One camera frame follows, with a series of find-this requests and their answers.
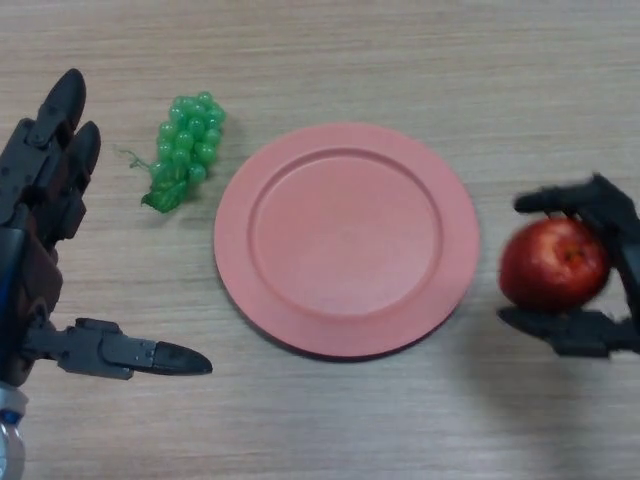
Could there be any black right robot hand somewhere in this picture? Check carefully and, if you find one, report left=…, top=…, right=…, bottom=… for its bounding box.
left=497, top=172, right=640, bottom=359

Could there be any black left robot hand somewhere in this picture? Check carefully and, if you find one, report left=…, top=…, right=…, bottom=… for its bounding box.
left=0, top=68, right=214, bottom=389

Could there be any red apple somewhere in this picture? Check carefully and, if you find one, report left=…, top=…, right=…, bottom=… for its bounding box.
left=499, top=217, right=612, bottom=314

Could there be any pink round plate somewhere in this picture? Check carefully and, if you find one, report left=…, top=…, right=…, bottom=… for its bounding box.
left=213, top=123, right=481, bottom=362

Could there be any green plastic grape bunch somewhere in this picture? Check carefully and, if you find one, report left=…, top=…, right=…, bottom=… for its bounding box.
left=113, top=90, right=227, bottom=215

